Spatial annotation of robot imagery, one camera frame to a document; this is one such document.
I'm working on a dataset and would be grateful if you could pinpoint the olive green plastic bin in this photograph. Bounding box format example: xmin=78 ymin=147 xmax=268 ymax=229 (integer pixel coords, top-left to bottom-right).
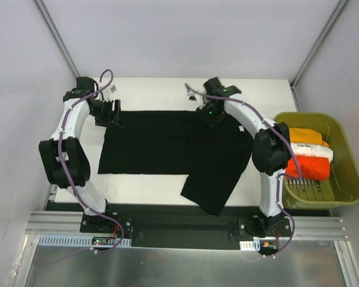
xmin=274 ymin=112 xmax=359 ymax=209

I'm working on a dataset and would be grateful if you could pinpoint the black t shirt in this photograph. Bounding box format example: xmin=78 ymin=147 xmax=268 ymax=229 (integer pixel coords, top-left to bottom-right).
xmin=98 ymin=111 xmax=254 ymax=216

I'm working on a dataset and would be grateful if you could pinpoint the left aluminium corner post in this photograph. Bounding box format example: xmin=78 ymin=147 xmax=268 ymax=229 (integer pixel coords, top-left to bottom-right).
xmin=32 ymin=0 xmax=81 ymax=78

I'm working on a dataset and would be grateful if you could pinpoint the yellow rolled t shirt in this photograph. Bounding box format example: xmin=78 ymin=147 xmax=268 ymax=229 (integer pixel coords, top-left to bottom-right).
xmin=289 ymin=127 xmax=329 ymax=147

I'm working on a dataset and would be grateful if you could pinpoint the white rolled t shirt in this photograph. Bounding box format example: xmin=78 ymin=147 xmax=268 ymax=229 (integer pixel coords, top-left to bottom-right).
xmin=291 ymin=142 xmax=334 ymax=163

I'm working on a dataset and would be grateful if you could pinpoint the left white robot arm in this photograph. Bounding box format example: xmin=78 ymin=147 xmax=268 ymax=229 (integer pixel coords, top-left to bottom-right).
xmin=38 ymin=77 xmax=123 ymax=233

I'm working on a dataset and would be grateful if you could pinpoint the white cable duct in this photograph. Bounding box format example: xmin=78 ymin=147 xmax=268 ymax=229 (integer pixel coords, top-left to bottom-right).
xmin=239 ymin=239 xmax=261 ymax=252
xmin=38 ymin=235 xmax=132 ymax=248

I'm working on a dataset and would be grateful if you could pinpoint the aluminium frame rail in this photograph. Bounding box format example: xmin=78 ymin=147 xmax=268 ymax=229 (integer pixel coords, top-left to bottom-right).
xmin=25 ymin=211 xmax=349 ymax=240

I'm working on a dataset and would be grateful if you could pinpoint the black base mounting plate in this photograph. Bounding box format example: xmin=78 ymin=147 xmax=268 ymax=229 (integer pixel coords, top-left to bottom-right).
xmin=80 ymin=204 xmax=291 ymax=250

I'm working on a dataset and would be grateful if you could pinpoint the right white cable duct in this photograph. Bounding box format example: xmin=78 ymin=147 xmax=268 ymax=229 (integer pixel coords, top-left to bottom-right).
xmin=239 ymin=239 xmax=261 ymax=252

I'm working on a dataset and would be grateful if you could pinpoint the left white cable duct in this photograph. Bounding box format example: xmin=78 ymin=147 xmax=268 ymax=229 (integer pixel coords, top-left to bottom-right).
xmin=38 ymin=235 xmax=132 ymax=248

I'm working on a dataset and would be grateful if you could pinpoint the orange rolled t shirt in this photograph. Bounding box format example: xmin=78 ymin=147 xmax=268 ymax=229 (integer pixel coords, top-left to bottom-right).
xmin=296 ymin=155 xmax=330 ymax=181

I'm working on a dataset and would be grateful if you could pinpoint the aluminium corner post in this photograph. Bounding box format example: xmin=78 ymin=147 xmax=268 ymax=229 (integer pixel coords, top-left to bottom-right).
xmin=32 ymin=0 xmax=81 ymax=78
xmin=290 ymin=0 xmax=351 ymax=90

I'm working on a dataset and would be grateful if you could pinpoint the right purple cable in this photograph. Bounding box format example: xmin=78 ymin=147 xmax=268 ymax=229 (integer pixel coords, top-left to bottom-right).
xmin=184 ymin=83 xmax=303 ymax=260

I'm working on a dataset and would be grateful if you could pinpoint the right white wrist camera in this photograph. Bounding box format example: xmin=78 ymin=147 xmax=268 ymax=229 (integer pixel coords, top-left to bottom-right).
xmin=187 ymin=89 xmax=208 ymax=105

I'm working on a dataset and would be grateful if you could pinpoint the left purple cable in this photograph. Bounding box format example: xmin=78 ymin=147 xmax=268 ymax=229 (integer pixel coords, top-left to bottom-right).
xmin=55 ymin=69 xmax=125 ymax=255

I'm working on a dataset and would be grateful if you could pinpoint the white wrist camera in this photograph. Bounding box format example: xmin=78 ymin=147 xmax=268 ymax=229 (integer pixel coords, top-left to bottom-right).
xmin=102 ymin=84 xmax=117 ymax=100
xmin=187 ymin=89 xmax=208 ymax=105

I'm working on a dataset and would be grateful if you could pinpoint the right aluminium corner post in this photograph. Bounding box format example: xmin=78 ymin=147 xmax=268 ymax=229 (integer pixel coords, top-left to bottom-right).
xmin=290 ymin=0 xmax=351 ymax=90

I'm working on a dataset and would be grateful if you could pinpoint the purple cable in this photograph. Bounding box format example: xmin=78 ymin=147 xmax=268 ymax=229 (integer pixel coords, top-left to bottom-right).
xmin=55 ymin=69 xmax=125 ymax=255
xmin=184 ymin=83 xmax=303 ymax=260

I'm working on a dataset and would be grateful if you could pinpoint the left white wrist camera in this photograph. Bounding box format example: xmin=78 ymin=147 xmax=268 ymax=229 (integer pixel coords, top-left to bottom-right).
xmin=102 ymin=84 xmax=117 ymax=100

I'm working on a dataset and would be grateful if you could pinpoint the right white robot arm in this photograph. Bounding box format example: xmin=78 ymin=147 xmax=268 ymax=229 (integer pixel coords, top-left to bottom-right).
xmin=186 ymin=77 xmax=291 ymax=238

